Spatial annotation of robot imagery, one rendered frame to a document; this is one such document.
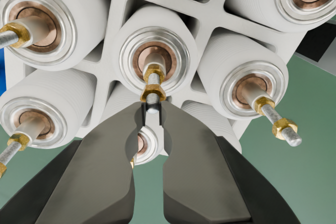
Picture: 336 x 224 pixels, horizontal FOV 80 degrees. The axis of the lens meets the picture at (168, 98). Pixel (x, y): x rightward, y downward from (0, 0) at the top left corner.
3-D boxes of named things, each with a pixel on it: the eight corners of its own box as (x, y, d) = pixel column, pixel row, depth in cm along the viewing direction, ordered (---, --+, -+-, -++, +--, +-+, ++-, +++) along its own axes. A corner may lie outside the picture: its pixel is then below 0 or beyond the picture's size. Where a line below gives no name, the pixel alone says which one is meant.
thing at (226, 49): (237, 68, 42) (285, 119, 26) (191, 74, 42) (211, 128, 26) (240, 19, 37) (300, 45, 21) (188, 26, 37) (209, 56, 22)
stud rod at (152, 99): (161, 69, 20) (162, 110, 14) (153, 74, 21) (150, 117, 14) (155, 61, 20) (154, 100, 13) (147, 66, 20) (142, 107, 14)
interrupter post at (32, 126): (26, 111, 24) (8, 128, 21) (47, 116, 25) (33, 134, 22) (25, 126, 25) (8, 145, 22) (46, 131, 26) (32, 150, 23)
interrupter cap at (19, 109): (2, 87, 23) (-2, 89, 22) (72, 105, 24) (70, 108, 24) (3, 137, 26) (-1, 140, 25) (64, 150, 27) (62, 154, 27)
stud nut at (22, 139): (14, 130, 22) (9, 135, 21) (31, 136, 22) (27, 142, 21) (10, 142, 22) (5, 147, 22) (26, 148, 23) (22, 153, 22)
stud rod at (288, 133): (260, 100, 23) (301, 146, 16) (251, 101, 23) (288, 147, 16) (261, 92, 22) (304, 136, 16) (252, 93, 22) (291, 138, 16)
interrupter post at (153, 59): (148, 75, 23) (147, 88, 20) (140, 55, 21) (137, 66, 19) (168, 68, 22) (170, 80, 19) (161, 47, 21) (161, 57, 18)
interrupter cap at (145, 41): (136, 100, 24) (136, 103, 24) (106, 40, 21) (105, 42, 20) (197, 80, 23) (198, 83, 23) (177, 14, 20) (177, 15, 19)
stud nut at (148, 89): (169, 97, 16) (169, 103, 15) (151, 108, 16) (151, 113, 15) (155, 78, 15) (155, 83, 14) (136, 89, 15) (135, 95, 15)
